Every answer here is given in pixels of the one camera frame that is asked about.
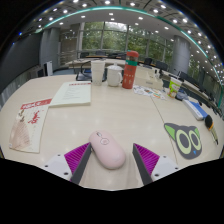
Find cream printed booklet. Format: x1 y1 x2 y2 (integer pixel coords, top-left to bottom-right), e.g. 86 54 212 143
49 81 93 108

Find cat-face mouse pad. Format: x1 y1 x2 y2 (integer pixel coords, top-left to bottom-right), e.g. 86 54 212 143
163 122 204 161

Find red drink bottle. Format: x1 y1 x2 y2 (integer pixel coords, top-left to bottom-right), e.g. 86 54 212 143
121 50 140 90

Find pink computer mouse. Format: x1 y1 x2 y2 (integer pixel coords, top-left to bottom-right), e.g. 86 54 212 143
87 129 127 171

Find green printed paper cup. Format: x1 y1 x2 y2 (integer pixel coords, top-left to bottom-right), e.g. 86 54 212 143
167 76 183 100

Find colourful sticker sheet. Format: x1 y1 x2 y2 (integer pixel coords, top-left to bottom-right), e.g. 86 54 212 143
132 84 167 101

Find dark desk conference unit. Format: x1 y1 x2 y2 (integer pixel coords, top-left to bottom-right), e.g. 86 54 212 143
175 89 190 102
75 68 93 82

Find ceiling lights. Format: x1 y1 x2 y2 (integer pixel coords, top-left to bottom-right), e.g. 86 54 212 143
18 0 224 73

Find red and white leaflet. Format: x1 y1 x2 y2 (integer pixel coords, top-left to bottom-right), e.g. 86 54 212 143
8 97 54 155

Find black handheld microphone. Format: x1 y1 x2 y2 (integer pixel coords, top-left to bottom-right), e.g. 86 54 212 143
204 114 220 146

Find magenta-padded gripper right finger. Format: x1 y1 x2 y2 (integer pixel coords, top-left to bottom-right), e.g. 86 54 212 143
131 142 183 186

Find blue and white book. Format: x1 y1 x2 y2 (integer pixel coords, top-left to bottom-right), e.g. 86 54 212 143
182 98 210 121

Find beige cardboard box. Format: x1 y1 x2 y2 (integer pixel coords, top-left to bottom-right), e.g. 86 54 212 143
134 66 165 91

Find dark office chairs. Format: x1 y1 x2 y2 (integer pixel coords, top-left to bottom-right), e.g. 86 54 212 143
79 49 216 103

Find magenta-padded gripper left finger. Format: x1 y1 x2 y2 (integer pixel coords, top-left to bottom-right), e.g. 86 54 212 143
43 142 93 186

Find white lidded mug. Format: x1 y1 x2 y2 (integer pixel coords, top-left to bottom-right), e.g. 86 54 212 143
106 62 125 88

